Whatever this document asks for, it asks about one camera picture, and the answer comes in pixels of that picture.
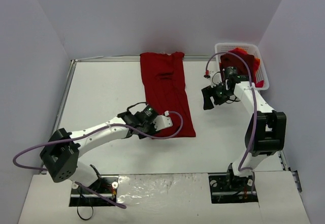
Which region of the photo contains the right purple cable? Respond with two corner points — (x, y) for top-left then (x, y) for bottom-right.
(204, 52), (257, 193)

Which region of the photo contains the red t shirt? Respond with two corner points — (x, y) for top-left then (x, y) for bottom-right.
(140, 52), (196, 138)

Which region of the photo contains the thin black cable loop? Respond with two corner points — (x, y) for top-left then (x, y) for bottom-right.
(76, 205), (94, 221)

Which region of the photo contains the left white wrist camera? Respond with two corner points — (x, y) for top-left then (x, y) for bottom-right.
(153, 111), (173, 132)

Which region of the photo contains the orange shirt in basket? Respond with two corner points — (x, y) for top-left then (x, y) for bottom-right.
(232, 47), (265, 88)

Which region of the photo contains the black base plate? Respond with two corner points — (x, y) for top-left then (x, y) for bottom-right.
(208, 173), (258, 204)
(69, 175), (119, 207)

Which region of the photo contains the white plastic basket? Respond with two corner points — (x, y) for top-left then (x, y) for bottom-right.
(214, 42), (269, 90)

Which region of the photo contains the purple cable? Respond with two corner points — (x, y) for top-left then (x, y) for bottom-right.
(12, 110), (184, 209)
(204, 52), (257, 193)

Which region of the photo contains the dark red shirt in basket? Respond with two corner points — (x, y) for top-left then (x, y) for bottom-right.
(219, 53), (255, 78)

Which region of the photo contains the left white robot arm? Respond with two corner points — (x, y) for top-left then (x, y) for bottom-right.
(40, 105), (163, 193)

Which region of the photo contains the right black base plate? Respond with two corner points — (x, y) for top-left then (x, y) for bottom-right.
(208, 173), (258, 204)

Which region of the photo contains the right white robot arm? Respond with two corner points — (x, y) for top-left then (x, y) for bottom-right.
(202, 67), (286, 190)

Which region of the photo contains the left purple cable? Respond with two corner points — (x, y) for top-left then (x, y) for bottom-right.
(12, 110), (184, 209)

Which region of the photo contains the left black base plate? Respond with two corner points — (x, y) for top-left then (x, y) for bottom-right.
(69, 175), (119, 207)

